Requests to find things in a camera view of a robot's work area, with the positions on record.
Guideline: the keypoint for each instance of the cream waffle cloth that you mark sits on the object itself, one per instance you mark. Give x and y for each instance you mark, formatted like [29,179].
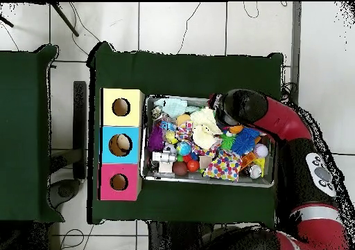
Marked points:
[205,131]

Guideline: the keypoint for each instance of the mint green waffle cloth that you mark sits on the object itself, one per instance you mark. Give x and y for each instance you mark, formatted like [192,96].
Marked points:
[173,107]

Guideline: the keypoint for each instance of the blue spiky puffer ball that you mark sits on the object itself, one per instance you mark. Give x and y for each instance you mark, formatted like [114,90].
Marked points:
[244,146]

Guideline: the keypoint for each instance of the wooden box with three holes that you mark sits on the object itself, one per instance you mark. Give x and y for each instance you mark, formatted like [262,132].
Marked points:
[122,122]

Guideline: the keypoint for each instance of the silver plastic toy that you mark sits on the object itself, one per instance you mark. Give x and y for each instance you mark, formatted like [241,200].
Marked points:
[163,157]

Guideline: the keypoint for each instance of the green cloth side table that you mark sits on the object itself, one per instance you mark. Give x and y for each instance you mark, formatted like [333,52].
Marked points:
[19,136]

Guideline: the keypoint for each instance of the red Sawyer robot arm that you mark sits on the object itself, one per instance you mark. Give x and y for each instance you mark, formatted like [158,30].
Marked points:
[283,119]

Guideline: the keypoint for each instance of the shallow clear mesh bin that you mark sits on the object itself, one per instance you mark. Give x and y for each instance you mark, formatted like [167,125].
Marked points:
[210,182]

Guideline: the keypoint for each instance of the crushed clear water bottle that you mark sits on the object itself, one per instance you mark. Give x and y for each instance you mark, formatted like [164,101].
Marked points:
[167,126]

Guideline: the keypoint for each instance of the purple spiky ball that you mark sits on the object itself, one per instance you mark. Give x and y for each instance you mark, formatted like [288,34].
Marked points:
[156,139]

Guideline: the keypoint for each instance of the orange toy basketball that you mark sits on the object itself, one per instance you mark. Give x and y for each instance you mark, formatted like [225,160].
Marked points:
[237,129]

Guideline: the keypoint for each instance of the colourful polka dot cloth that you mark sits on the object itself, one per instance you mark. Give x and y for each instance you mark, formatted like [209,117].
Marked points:
[224,168]

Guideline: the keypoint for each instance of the black tripod leg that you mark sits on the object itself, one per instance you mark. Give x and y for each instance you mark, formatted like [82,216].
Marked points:
[7,21]
[65,19]

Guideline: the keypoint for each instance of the white toy baseball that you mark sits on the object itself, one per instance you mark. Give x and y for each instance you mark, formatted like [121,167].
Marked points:
[261,150]

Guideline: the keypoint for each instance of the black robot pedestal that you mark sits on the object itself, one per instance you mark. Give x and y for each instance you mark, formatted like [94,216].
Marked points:
[177,239]

